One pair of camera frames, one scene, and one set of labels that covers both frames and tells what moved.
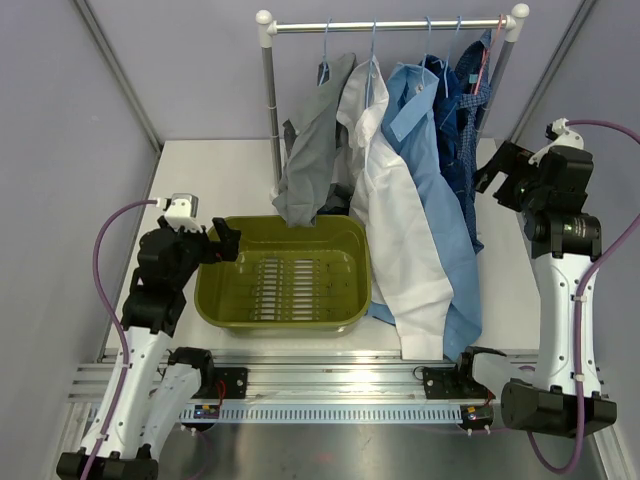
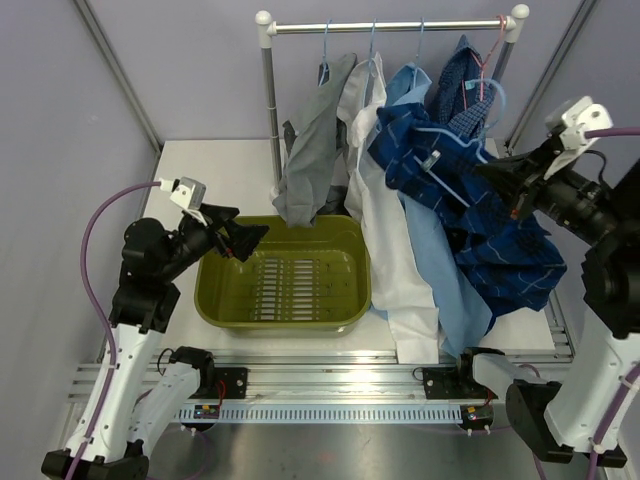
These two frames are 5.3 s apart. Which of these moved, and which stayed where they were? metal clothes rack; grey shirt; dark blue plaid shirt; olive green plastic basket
Moved: dark blue plaid shirt
Stayed: grey shirt; olive green plastic basket; metal clothes rack
